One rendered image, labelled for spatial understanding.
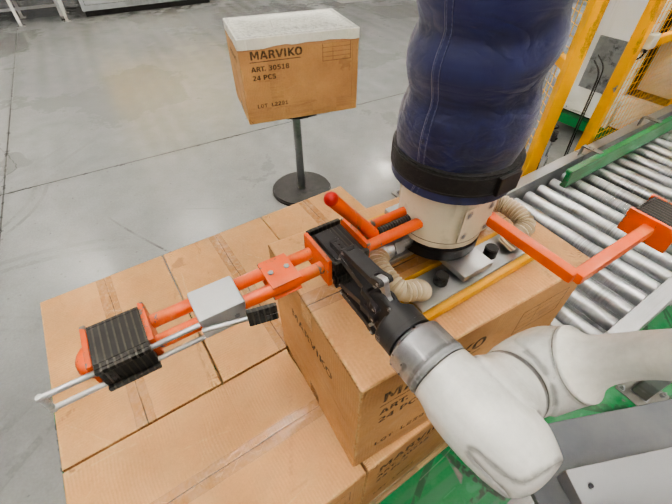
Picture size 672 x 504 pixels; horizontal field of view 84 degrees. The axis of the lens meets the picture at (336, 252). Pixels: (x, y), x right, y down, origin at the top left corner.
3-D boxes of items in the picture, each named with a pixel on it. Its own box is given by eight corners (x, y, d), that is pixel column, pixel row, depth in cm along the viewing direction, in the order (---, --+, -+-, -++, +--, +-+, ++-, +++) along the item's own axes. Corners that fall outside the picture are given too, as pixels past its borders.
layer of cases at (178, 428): (339, 248, 198) (340, 185, 170) (489, 404, 140) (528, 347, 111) (94, 363, 152) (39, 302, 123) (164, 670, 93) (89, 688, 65)
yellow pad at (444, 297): (498, 233, 88) (505, 217, 84) (535, 259, 82) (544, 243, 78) (382, 295, 75) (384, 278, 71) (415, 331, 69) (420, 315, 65)
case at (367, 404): (438, 268, 134) (465, 171, 106) (528, 355, 110) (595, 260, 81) (284, 339, 113) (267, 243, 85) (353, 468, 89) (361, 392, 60)
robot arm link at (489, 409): (398, 411, 49) (457, 376, 57) (492, 533, 40) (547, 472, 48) (432, 359, 43) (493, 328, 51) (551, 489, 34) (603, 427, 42)
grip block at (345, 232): (341, 238, 72) (341, 214, 68) (371, 270, 66) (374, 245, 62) (302, 254, 69) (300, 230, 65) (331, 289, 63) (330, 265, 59)
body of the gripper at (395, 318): (394, 336, 48) (352, 289, 54) (387, 368, 54) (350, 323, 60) (436, 310, 51) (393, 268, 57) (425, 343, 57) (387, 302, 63)
